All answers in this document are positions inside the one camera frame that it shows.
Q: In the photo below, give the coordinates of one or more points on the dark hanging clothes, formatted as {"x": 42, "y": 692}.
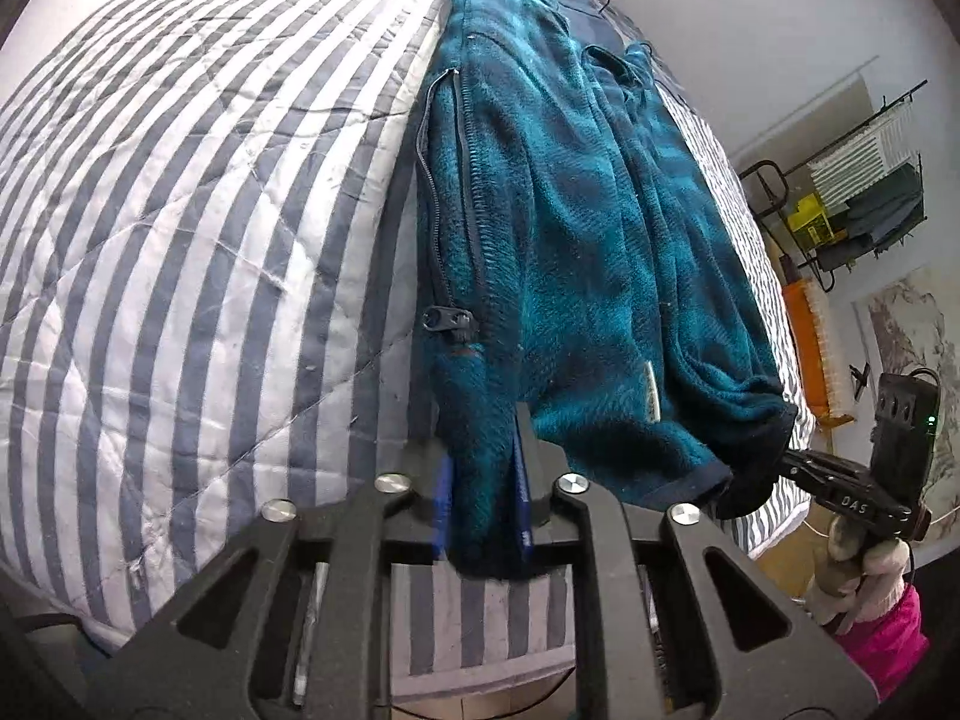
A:
{"x": 885, "y": 214}

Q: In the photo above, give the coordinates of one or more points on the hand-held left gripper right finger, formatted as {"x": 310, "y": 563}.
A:
{"x": 523, "y": 502}

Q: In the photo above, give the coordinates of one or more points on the striped towel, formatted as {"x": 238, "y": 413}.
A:
{"x": 855, "y": 157}

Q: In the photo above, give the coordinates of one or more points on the teal plaid fleece jacket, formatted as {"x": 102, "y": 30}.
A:
{"x": 585, "y": 240}

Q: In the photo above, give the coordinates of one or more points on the grey white striped quilt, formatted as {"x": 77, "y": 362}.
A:
{"x": 187, "y": 202}

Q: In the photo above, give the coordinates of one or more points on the black metal clothes rack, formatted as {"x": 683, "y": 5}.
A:
{"x": 825, "y": 262}

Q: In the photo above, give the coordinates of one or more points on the person's right hand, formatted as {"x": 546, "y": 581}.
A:
{"x": 877, "y": 577}

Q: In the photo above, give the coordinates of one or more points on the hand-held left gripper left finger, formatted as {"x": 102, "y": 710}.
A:
{"x": 444, "y": 480}

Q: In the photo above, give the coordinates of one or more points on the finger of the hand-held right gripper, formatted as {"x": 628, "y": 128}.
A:
{"x": 802, "y": 466}

